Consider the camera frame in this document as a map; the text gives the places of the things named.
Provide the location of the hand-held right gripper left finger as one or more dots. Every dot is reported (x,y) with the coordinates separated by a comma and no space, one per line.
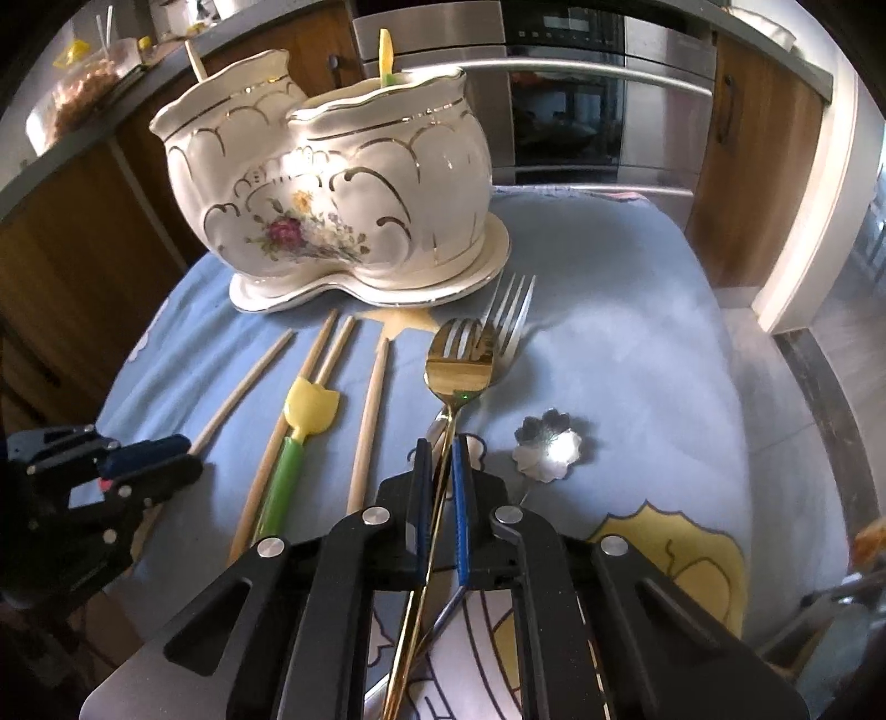
(419,516)

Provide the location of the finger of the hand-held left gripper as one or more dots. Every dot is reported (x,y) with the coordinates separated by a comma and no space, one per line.
(166,478)
(149,453)

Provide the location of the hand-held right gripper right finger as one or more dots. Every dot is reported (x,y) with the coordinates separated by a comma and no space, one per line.
(465,516)

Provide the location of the flower-shaped metal spoon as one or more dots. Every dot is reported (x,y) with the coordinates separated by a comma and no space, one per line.
(550,446)

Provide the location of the gold fork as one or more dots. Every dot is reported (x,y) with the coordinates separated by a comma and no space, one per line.
(460,374)

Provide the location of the silver fork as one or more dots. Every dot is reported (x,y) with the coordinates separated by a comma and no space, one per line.
(516,311)

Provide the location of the floral ceramic utensil holder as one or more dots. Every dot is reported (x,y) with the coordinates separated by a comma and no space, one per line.
(387,194)

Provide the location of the wooden kitchen cabinet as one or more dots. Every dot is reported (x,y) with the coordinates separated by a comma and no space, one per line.
(69,291)

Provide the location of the white ceramic drip saucer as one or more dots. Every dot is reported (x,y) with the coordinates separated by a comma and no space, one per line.
(443,291)

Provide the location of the blue cartoon printed cloth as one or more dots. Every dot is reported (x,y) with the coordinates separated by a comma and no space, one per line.
(623,332)

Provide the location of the grey kitchen countertop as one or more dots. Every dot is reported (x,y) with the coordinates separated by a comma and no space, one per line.
(138,93)

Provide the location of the clear plastic food container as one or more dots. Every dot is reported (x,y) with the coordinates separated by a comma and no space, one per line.
(83,90)

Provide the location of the stainless steel oven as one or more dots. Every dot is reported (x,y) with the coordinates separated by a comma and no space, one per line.
(567,104)

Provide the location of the wooden cabinet door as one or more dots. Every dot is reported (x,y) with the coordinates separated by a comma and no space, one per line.
(761,166)

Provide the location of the white bowl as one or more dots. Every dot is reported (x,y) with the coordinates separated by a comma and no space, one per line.
(761,28)

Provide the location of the chair frame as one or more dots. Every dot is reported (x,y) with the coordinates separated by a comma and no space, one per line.
(817,609)

